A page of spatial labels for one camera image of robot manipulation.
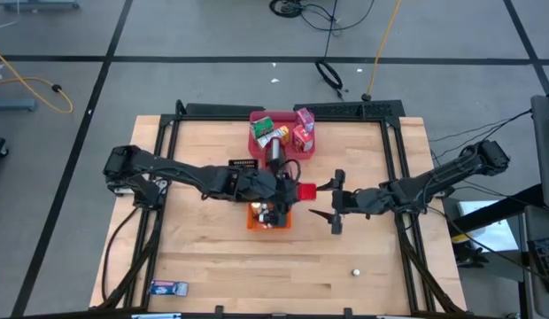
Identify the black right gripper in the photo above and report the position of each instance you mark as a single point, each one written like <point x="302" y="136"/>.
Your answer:
<point x="361" y="201"/>

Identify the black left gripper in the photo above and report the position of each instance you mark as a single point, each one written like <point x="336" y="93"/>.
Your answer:
<point x="261" y="188"/>

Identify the patterned paprika tin red lid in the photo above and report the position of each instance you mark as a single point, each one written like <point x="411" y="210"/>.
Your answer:
<point x="307" y="191"/>

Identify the grey spice bottle black cap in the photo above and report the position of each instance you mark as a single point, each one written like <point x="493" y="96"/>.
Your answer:
<point x="265" y="218"/>

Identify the yellow squeeze bottle white cap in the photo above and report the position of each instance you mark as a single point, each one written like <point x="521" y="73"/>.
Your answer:
<point x="256" y="207"/>

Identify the red cereal box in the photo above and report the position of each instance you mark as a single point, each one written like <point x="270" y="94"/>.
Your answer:
<point x="302" y="139"/>

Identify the yellow Corn Pops cereal box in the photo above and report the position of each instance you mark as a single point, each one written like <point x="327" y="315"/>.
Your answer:
<point x="274" y="136"/>

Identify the green cereal box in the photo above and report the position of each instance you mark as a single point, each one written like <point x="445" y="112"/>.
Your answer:
<point x="262" y="127"/>

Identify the purple Raisin Bran cereal box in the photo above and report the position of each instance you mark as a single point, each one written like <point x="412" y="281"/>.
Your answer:
<point x="305" y="119"/>

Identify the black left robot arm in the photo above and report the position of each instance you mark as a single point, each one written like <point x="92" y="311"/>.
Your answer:
<point x="168" y="170"/>

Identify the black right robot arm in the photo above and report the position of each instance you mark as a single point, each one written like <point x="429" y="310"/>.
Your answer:
<point x="443" y="177"/>

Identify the orange slotted plastic basket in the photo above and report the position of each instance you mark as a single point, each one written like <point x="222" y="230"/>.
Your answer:
<point x="254" y="223"/>

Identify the black slotted plastic basket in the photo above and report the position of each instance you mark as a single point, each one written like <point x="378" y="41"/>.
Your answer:
<point x="243" y="164"/>

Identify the pink plastic tray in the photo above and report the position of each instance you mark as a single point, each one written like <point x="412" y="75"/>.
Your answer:
<point x="285" y="119"/>

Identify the black perforated panel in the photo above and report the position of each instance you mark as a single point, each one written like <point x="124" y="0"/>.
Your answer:
<point x="350" y="109"/>

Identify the black solid panel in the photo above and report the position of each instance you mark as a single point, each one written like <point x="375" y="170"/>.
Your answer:
<point x="221" y="109"/>

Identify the white sheet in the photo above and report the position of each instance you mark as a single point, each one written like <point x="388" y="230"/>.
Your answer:
<point x="482" y="226"/>

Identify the blue and white small box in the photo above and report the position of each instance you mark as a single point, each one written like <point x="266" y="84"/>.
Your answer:
<point x="168" y="288"/>

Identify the black support beam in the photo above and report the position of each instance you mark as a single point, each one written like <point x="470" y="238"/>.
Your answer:
<point x="496" y="210"/>

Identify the grey desk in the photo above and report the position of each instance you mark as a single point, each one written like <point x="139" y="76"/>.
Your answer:
<point x="544" y="146"/>

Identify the black keyboard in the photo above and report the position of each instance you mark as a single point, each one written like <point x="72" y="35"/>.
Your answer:
<point x="544" y="266"/>

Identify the grey stand foot bar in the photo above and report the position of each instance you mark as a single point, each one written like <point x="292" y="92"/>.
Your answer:
<point x="35" y="4"/>
<point x="13" y="105"/>

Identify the black metal table frame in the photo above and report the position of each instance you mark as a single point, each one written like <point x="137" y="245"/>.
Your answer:
<point x="168" y="128"/>

